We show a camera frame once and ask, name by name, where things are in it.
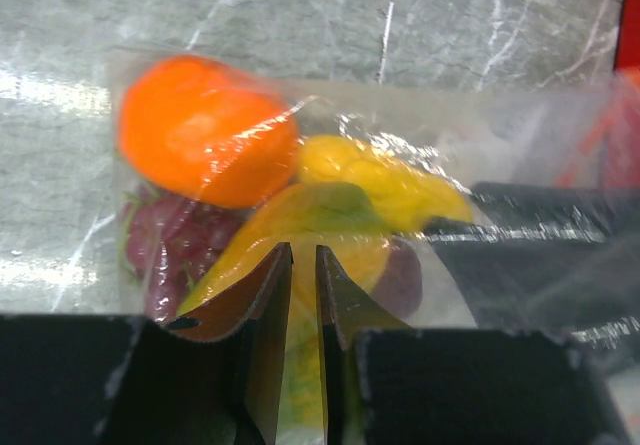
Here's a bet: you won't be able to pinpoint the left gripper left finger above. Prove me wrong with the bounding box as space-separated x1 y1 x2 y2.
169 243 293 444

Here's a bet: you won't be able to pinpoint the clear zip top bag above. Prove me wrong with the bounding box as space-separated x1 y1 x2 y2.
105 48 639 444

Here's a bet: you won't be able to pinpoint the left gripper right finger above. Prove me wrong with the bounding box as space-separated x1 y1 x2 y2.
315 245 409 444

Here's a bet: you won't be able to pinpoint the orange fake fruit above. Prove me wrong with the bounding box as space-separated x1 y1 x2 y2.
116 55 299 209

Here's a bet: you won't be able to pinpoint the purple fake grapes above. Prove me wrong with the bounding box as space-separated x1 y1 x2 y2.
118 182 245 324

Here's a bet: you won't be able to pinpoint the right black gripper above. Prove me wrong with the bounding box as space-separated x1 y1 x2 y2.
424 182 639 345

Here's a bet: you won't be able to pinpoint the yellow fake fruit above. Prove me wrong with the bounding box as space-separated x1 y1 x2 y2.
298 135 473 233

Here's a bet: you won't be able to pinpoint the red plastic bin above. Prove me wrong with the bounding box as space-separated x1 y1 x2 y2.
613 0 639 71

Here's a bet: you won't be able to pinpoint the green orange fake mango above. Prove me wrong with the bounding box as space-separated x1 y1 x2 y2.
177 181 392 440

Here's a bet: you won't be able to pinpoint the dark purple fake plum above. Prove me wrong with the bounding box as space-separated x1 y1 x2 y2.
370 238 423 319

